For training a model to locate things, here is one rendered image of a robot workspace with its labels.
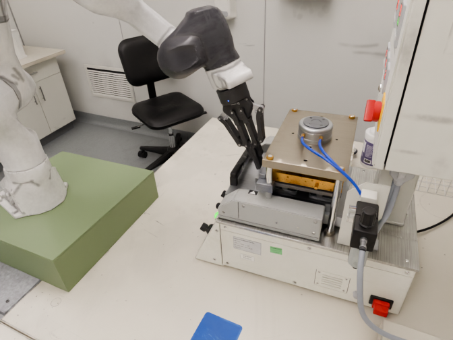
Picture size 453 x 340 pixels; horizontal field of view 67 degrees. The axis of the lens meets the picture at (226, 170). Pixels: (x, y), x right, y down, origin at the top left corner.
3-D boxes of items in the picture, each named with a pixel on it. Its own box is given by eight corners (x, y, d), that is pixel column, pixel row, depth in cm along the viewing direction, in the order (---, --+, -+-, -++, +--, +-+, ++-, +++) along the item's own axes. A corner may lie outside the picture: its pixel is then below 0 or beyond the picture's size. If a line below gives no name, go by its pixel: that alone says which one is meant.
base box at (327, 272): (396, 223, 107) (410, 179, 97) (397, 331, 79) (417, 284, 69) (235, 189, 124) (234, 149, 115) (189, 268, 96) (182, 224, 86)
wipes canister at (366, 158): (383, 159, 136) (392, 125, 127) (381, 171, 129) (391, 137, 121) (360, 155, 139) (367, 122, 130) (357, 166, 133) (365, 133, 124)
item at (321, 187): (349, 152, 92) (355, 120, 87) (340, 203, 76) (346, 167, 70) (286, 142, 98) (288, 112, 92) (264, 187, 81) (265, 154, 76)
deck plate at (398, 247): (412, 178, 97) (412, 175, 97) (418, 272, 71) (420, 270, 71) (257, 152, 112) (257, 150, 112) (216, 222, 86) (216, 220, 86)
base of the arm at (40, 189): (-16, 205, 106) (-38, 166, 98) (38, 174, 119) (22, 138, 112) (29, 225, 96) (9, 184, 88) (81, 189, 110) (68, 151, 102)
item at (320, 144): (377, 150, 92) (387, 105, 85) (371, 227, 69) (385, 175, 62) (288, 137, 100) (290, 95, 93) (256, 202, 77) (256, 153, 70)
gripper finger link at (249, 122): (242, 102, 87) (247, 101, 86) (257, 141, 91) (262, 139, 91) (236, 109, 84) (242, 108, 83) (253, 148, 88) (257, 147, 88)
